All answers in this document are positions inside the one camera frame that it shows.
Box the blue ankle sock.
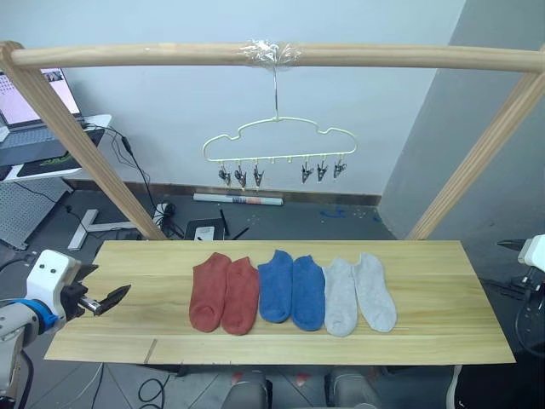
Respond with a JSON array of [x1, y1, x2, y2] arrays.
[[257, 249, 295, 324], [290, 254, 327, 332]]

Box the blue tape scraps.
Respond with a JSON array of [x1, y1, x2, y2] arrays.
[[319, 205, 349, 220]]

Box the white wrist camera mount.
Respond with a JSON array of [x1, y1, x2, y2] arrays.
[[516, 233, 545, 272], [25, 250, 83, 319]]

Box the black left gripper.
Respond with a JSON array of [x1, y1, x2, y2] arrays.
[[60, 263, 132, 322]]

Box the open laptop computer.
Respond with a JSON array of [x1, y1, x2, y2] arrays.
[[0, 66, 83, 151]]

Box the grey perforated metal panel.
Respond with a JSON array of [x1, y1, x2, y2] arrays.
[[0, 176, 74, 251]]

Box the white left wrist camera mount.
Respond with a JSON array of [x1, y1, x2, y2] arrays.
[[25, 250, 83, 319]]

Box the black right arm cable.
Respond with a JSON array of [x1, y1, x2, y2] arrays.
[[513, 272, 545, 357]]

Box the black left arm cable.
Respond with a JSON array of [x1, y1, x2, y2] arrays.
[[0, 251, 39, 409]]

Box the rolled white poster tube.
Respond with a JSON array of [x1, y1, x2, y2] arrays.
[[192, 192, 284, 208]]

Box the black router with antennas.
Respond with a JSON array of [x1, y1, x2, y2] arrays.
[[185, 207, 251, 241]]

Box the clear tape wrap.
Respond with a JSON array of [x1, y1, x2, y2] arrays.
[[239, 38, 304, 70]]

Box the grey ankle sock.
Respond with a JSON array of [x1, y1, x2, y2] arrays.
[[322, 256, 359, 338], [353, 251, 399, 334]]

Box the grey rounded shape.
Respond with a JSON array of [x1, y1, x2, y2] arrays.
[[325, 367, 382, 409], [221, 369, 274, 409]]

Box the white standing desk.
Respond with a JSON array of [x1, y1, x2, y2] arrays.
[[0, 112, 134, 251]]

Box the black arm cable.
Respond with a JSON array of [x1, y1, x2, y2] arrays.
[[0, 251, 39, 409], [513, 272, 545, 357]]

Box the black power cable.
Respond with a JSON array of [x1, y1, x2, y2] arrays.
[[83, 122, 185, 239]]

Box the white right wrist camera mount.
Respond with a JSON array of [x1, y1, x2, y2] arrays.
[[516, 233, 545, 272]]

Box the pale yellow cloud-shaped hanger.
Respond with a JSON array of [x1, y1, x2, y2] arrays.
[[203, 64, 359, 165]]

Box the black desk mat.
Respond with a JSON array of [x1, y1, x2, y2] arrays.
[[0, 127, 106, 181]]

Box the red ankle sock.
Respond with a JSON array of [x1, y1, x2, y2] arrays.
[[219, 256, 261, 337], [188, 251, 233, 334]]

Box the wooden rack leg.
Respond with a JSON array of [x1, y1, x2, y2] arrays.
[[404, 71, 545, 241], [0, 41, 167, 241]]

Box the wooden rack crossbar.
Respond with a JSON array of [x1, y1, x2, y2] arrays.
[[0, 40, 545, 72]]

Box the black floor cable loop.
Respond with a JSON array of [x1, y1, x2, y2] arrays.
[[138, 371, 172, 404]]

